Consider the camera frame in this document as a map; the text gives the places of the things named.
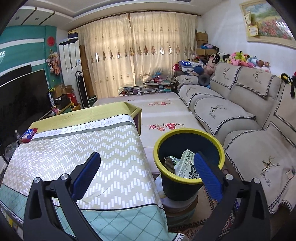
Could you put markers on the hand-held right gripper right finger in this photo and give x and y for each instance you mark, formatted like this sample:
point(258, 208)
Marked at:
point(208, 176)

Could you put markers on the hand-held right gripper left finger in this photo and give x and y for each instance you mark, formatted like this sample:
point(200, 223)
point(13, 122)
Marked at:
point(86, 176)

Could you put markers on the green milk carton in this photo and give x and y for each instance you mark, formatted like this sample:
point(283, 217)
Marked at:
point(185, 164)

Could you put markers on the dark blue bin yellow rim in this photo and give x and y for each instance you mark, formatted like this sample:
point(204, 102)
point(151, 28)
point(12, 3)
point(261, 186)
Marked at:
point(182, 191)

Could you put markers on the metal can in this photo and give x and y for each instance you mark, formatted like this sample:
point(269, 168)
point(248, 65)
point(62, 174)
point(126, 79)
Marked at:
point(171, 162)

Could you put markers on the patterned green chevron tablecloth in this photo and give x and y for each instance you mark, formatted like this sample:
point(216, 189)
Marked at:
point(104, 150)

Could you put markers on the round stool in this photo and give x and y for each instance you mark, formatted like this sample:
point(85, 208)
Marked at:
point(178, 208)

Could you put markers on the beige sofa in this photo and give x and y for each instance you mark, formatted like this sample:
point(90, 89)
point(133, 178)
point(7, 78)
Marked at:
point(231, 120)

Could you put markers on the red blue snack packet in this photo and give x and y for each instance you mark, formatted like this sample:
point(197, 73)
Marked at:
point(28, 135)

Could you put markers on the clear water bottle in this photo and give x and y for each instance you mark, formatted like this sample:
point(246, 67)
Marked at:
point(17, 136)

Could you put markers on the glass ashtray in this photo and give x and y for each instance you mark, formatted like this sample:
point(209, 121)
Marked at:
point(10, 148)

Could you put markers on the floral bed sheet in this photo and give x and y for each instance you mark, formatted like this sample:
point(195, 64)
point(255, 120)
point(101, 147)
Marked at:
point(157, 111)

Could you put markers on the black white tower fan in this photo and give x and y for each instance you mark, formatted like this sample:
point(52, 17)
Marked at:
point(82, 90)

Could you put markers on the open cardboard box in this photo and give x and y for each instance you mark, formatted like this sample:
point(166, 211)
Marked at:
point(62, 89)

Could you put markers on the black television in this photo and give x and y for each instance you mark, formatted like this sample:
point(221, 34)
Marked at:
point(20, 102)

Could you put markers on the glass coffee table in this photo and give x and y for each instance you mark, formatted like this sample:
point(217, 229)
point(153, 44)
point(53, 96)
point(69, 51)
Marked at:
point(138, 90)

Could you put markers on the blue star print bag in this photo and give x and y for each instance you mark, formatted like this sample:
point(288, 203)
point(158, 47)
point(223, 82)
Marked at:
point(185, 63)

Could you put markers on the white floor air conditioner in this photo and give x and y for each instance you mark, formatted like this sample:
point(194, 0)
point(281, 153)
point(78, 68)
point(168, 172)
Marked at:
point(69, 60)

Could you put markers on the pile of plush toys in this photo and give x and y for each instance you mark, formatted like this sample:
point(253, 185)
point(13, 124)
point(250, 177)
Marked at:
point(240, 58)

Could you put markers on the black yellow plush toy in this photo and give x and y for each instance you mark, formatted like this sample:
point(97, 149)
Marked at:
point(286, 77)

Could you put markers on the beige curtains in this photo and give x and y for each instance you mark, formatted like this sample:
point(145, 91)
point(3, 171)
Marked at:
point(138, 53)

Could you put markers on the stack of cardboard boxes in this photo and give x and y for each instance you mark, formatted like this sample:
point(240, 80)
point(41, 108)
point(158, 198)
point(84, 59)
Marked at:
point(201, 37)

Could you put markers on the framed flower painting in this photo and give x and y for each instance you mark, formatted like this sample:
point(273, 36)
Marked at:
point(270, 23)

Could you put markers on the artificial flower wall decoration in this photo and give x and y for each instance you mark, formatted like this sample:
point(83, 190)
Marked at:
point(53, 61)

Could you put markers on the red round wall ornament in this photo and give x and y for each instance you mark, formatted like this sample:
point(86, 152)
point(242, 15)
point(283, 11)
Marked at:
point(50, 40)

